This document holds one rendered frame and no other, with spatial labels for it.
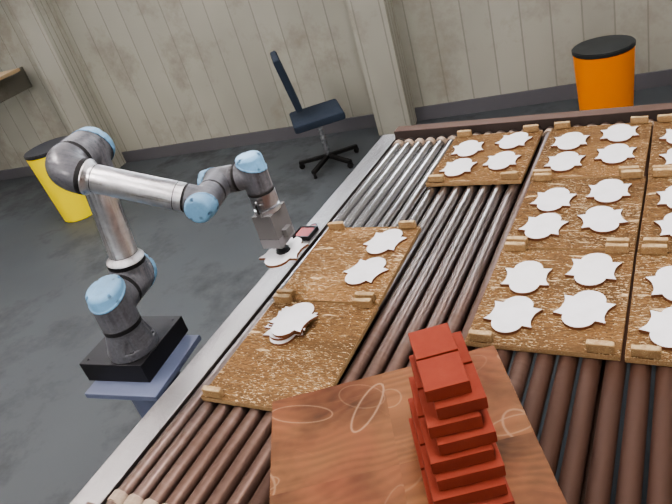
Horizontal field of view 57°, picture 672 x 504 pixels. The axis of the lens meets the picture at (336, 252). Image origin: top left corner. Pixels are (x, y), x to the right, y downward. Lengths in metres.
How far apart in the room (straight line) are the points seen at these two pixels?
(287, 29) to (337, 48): 0.47
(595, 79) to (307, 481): 3.63
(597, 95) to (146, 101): 4.28
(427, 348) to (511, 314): 0.64
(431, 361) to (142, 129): 6.11
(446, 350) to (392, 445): 0.31
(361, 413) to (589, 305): 0.64
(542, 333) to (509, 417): 0.37
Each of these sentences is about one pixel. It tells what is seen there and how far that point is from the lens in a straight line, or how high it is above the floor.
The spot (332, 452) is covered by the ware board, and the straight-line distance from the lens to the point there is 1.26.
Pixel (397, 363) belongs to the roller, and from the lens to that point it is 1.58.
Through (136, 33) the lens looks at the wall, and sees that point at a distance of 6.49.
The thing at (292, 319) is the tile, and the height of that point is 0.97.
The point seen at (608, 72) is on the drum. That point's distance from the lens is 4.42.
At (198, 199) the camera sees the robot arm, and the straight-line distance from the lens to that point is 1.56.
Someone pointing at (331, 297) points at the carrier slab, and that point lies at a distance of 1.84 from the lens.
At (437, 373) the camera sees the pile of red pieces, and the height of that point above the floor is 1.31.
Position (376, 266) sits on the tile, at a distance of 1.90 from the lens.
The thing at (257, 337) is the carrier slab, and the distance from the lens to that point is 1.80.
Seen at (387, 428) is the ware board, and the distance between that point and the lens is 1.27.
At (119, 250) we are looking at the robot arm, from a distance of 1.94.
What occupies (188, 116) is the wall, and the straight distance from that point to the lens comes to 6.53.
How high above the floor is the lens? 1.96
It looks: 30 degrees down
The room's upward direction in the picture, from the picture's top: 18 degrees counter-clockwise
